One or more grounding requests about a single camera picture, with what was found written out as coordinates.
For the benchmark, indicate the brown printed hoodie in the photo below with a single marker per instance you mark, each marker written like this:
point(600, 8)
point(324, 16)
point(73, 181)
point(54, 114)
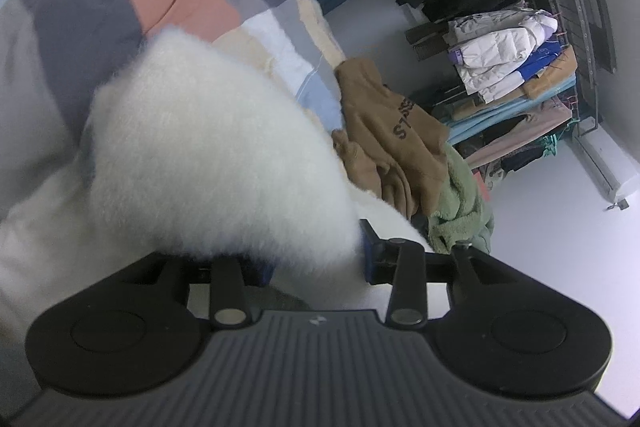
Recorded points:
point(390, 142)

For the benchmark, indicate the green fleece garment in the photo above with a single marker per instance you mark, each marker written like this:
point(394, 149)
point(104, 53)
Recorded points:
point(460, 202)

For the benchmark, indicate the black wall panel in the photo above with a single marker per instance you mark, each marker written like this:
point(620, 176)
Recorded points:
point(595, 7)

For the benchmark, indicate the pink hanging garment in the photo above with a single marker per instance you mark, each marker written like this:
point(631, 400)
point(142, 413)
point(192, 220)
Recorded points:
point(530, 127)

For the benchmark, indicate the tan hanging garment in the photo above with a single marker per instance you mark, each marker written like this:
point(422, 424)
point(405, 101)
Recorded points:
point(555, 77)

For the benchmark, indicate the light blue hanging garment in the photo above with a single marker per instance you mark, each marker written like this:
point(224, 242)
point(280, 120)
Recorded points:
point(490, 117)

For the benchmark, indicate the teal hanging garment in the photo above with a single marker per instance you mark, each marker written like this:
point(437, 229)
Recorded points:
point(550, 146)

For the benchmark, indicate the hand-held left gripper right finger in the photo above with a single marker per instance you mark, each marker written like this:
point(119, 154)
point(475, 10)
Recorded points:
point(372, 257)

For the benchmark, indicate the white air conditioner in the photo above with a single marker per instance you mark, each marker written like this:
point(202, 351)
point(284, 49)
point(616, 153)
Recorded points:
point(610, 167)

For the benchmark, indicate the white puffer jacket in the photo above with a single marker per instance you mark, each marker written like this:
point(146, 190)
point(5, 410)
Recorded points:
point(495, 52)

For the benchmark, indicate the blue and white jacket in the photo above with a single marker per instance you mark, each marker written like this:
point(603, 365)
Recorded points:
point(540, 62)

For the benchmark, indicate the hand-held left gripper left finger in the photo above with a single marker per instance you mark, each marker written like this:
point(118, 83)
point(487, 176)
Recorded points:
point(262, 273)

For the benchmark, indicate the olive hanging garment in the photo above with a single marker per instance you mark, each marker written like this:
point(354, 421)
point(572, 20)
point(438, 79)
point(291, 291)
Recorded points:
point(430, 42)

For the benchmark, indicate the white and blue fluffy sweater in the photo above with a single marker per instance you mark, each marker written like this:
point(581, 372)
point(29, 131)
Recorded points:
point(215, 147)

